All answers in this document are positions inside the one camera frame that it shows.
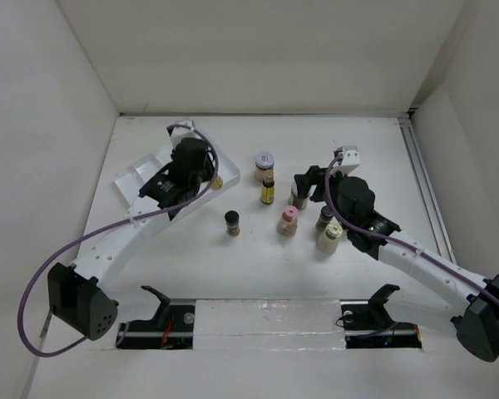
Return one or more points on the black cap spice jar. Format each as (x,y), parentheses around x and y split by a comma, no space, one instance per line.
(232,220)

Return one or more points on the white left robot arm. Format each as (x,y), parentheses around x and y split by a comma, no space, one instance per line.
(75,291)

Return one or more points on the dark cap spice jar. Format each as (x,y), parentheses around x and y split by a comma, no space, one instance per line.
(325,218)

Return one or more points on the yellow label bottle gold cap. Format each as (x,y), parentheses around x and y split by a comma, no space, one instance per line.
(217,183)

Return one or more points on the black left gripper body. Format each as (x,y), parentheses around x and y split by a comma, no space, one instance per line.
(203,177)

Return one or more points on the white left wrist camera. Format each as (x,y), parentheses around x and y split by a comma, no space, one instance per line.
(180,130)

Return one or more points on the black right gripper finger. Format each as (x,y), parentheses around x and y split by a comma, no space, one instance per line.
(305,182)
(319,193)

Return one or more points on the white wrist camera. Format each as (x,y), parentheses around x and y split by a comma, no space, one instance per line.
(180,130)
(348,159)

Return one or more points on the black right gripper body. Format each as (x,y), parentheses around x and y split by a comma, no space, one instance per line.
(334,184)

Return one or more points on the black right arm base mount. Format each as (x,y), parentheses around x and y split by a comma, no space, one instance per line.
(367,324)

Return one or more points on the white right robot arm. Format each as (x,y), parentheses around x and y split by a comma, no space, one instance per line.
(471,301)

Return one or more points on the pink cap spice bottle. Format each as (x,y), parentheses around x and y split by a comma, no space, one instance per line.
(288,221)

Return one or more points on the aluminium rail right side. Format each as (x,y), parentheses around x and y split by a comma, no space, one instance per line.
(434,215)

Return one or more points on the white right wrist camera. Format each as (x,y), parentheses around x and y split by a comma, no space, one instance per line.
(348,159)

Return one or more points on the white lid jar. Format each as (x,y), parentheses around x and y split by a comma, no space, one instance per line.
(263,162)
(299,202)

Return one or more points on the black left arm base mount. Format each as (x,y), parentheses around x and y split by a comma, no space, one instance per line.
(170,328)

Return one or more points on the cream cap sauce bottle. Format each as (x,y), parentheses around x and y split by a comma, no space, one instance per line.
(329,236)

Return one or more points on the white divided organizer tray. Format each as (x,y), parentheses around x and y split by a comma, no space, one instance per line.
(137,174)

